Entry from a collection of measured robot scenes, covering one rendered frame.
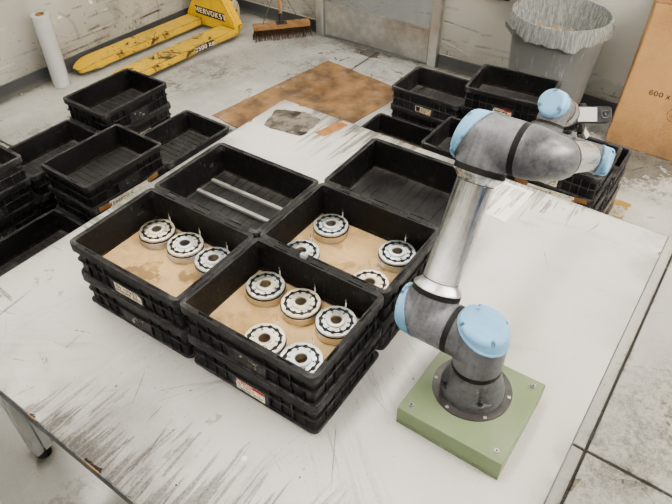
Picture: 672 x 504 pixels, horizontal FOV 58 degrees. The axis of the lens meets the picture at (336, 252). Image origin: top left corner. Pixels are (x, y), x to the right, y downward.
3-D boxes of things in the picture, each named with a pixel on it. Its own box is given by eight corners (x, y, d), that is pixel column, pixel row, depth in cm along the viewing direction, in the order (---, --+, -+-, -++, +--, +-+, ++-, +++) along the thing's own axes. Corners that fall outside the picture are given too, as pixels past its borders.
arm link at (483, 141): (438, 359, 136) (527, 119, 122) (382, 330, 143) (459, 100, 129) (458, 348, 146) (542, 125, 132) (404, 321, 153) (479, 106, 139)
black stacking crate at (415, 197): (481, 207, 191) (487, 177, 184) (438, 261, 173) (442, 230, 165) (372, 167, 208) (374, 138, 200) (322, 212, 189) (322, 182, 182)
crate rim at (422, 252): (442, 235, 166) (443, 229, 165) (386, 302, 148) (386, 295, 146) (321, 187, 183) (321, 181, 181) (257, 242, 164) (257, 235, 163)
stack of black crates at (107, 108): (145, 142, 344) (127, 67, 314) (183, 160, 331) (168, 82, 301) (86, 176, 320) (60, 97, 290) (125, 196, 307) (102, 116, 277)
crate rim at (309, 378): (386, 302, 148) (386, 295, 146) (314, 388, 129) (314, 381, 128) (257, 242, 164) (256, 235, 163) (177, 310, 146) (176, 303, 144)
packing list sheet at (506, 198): (535, 190, 217) (535, 189, 216) (509, 223, 203) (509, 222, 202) (452, 160, 231) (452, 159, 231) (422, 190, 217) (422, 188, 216)
